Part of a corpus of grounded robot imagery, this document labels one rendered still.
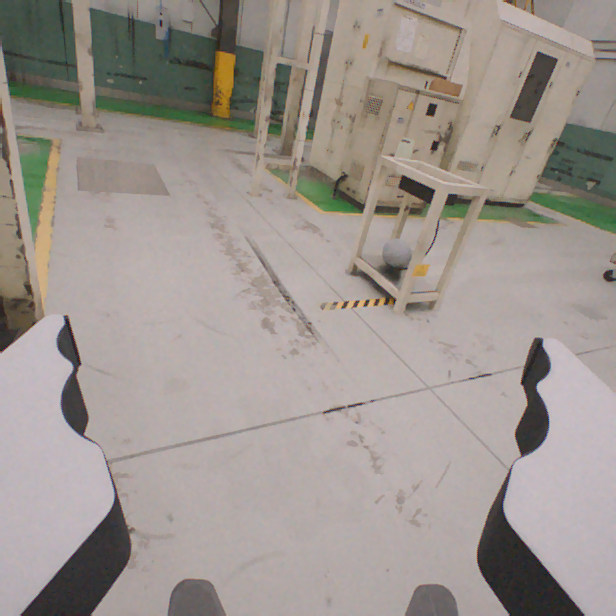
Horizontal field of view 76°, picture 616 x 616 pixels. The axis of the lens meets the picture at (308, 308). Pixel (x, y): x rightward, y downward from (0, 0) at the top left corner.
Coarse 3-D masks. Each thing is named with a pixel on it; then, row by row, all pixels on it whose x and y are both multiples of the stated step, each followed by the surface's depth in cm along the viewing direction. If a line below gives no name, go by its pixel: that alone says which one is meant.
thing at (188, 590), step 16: (176, 592) 5; (192, 592) 5; (208, 592) 5; (416, 592) 5; (432, 592) 5; (448, 592) 5; (176, 608) 5; (192, 608) 5; (208, 608) 5; (416, 608) 5; (432, 608) 5; (448, 608) 5
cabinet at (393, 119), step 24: (360, 96) 415; (384, 96) 382; (408, 96) 378; (432, 96) 390; (360, 120) 417; (384, 120) 384; (408, 120) 392; (432, 120) 404; (360, 144) 420; (384, 144) 395; (408, 144) 407; (432, 144) 420; (360, 168) 422; (360, 192) 426; (384, 192) 426
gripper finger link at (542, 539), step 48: (528, 384) 11; (576, 384) 9; (528, 432) 9; (576, 432) 8; (528, 480) 7; (576, 480) 7; (528, 528) 6; (576, 528) 6; (528, 576) 6; (576, 576) 6
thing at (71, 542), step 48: (48, 336) 9; (0, 384) 8; (48, 384) 8; (0, 432) 7; (48, 432) 7; (0, 480) 6; (48, 480) 6; (96, 480) 6; (0, 528) 6; (48, 528) 6; (96, 528) 6; (0, 576) 5; (48, 576) 5; (96, 576) 6
